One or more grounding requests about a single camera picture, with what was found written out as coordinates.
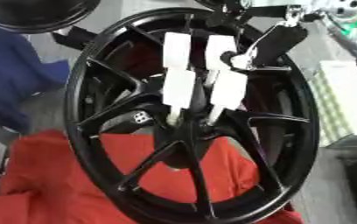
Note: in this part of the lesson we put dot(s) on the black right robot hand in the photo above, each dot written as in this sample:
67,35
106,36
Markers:
283,40

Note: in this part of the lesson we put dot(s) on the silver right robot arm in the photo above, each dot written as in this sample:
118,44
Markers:
354,17

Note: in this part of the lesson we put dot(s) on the white pin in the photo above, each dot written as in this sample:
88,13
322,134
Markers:
179,87
218,49
177,51
229,90

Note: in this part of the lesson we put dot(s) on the black spoked wheel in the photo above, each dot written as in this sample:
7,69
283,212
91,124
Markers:
84,96

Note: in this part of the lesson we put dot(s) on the black round wheel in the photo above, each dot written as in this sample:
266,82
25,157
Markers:
38,14

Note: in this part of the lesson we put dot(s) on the white ribbed box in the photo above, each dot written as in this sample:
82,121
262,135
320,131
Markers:
347,99

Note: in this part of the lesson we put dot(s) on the black block with white mark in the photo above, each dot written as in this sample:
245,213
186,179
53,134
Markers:
130,118

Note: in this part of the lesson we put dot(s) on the black stand bar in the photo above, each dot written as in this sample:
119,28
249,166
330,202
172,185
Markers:
74,36

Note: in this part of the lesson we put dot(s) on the blue fabric bundle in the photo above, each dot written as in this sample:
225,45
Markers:
13,75

